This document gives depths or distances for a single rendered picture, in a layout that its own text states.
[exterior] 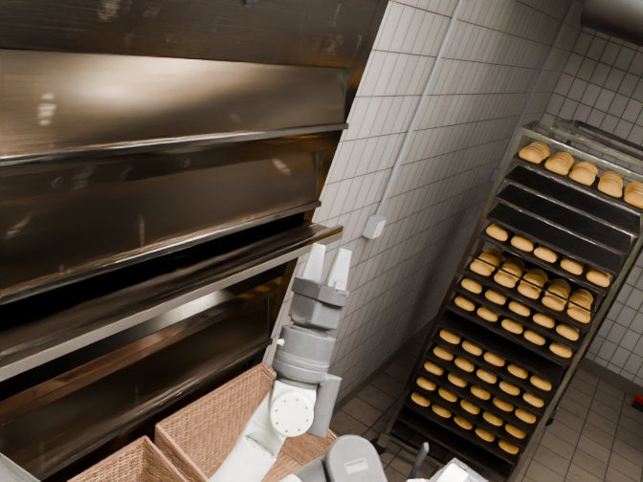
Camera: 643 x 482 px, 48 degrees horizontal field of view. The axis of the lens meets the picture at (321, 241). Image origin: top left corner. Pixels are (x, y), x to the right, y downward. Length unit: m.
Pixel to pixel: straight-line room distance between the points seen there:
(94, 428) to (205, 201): 0.61
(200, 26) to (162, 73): 0.12
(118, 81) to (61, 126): 0.16
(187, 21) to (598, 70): 4.34
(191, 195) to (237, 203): 0.20
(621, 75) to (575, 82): 0.30
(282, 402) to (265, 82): 0.94
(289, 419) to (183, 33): 0.77
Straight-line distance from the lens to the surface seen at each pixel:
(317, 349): 1.12
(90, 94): 1.36
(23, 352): 1.30
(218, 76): 1.65
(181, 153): 1.61
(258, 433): 1.21
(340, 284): 1.10
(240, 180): 1.90
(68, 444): 1.84
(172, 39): 1.46
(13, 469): 1.44
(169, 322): 1.95
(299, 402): 1.11
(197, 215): 1.76
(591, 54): 5.55
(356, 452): 1.30
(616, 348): 5.83
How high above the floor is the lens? 2.16
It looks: 21 degrees down
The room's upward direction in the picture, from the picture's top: 20 degrees clockwise
